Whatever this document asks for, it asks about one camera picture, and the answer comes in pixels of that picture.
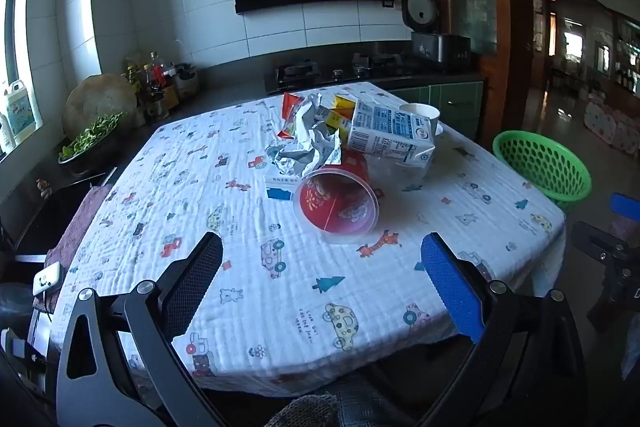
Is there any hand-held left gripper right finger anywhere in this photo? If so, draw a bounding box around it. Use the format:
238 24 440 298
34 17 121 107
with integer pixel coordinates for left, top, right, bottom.
420 232 588 427

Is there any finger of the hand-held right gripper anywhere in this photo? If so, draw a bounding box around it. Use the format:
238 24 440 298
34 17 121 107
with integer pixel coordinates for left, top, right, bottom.
571 221 640 265
610 193 640 223

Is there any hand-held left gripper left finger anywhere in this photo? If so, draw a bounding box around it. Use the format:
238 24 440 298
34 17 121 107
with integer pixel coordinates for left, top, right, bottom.
55 232 224 427

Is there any green plastic basket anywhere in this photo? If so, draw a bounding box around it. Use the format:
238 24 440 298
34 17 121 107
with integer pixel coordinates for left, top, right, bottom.
492 130 592 212

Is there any white blue-label box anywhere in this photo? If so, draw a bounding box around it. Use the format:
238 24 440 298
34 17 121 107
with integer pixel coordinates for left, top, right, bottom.
264 176 302 202

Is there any red plastic cup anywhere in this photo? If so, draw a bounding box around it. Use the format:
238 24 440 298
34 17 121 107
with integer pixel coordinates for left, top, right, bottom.
292 150 381 245

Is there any white blue milk carton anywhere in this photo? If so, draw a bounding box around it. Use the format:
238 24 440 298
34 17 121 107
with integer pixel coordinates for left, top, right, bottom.
347 101 436 168

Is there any white paper cup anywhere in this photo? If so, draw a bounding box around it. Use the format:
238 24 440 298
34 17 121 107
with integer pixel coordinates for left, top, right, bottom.
398 103 443 136

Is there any red snack wrapper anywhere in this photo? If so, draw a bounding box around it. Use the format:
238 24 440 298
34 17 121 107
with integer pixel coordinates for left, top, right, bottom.
277 93 306 140

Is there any printed white tablecloth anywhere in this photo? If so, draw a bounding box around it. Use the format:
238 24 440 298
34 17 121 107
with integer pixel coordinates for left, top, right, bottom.
50 82 568 398

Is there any polka dot play tent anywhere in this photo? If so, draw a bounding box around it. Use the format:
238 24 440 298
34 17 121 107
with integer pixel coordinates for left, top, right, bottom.
584 99 640 155

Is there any purple towel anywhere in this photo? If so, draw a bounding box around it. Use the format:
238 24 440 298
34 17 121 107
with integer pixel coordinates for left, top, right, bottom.
45 184 113 268

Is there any white power bank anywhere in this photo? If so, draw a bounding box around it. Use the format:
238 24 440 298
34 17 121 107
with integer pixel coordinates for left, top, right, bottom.
32 266 63 297

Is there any grey fleece garment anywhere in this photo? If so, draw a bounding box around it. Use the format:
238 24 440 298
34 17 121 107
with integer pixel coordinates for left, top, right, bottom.
270 394 341 427

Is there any bowl of green vegetables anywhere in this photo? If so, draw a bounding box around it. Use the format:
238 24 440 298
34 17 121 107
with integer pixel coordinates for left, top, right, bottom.
57 112 126 178

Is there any green kitchen cabinet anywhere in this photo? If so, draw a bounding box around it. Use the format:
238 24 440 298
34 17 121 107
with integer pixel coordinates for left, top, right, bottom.
390 79 486 142

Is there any lidded seasoning pot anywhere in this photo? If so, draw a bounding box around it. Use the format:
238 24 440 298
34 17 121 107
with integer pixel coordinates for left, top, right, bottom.
172 63 201 100

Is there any round wooden cutting board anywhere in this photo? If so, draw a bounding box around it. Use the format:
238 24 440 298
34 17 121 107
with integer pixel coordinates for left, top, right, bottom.
62 74 138 140

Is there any red-liquid plastic bottle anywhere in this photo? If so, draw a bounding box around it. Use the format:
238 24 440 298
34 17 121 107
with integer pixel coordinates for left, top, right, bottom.
147 52 167 90

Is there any black rice cooker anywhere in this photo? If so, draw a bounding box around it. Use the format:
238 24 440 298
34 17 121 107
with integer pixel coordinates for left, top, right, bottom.
400 0 472 74

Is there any white detergent jug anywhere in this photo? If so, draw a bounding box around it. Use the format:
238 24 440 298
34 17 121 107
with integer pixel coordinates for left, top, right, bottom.
4 79 39 144

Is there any black gas stove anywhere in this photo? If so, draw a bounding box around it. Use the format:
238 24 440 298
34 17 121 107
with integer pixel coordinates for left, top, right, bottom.
264 53 416 94

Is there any window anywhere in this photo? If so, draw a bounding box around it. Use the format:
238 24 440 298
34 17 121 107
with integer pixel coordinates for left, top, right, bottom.
0 0 43 158

